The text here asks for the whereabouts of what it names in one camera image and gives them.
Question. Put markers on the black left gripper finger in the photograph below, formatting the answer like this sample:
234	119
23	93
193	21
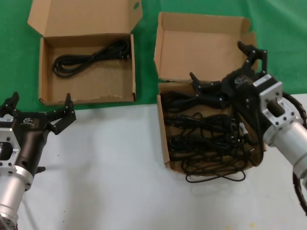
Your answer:
63	117
10	106

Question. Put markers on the empty-lidded cardboard box, round hole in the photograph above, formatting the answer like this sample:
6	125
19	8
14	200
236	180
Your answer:
91	86

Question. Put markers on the green cloth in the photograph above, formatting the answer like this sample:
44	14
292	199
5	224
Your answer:
14	48

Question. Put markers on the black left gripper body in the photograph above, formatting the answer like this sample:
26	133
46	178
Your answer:
30	136

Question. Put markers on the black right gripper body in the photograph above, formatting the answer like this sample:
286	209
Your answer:
244	95

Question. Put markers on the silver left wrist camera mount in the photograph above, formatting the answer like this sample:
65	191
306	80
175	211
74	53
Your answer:
8	134

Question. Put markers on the cardboard box with torn edge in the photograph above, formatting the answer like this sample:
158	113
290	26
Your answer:
196	52

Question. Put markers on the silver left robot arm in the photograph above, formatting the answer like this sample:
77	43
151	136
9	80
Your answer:
10	191

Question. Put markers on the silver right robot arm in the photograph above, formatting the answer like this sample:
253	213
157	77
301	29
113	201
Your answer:
287	136

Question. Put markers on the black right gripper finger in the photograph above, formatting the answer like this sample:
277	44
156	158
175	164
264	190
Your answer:
263	60
209	89

